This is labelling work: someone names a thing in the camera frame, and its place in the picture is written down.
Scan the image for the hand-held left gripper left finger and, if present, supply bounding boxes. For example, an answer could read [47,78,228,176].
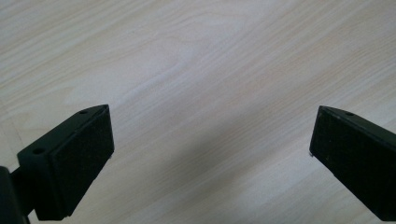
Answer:
[10,104,115,221]

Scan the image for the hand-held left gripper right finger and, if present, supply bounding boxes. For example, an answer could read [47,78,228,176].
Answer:
[308,105,396,222]

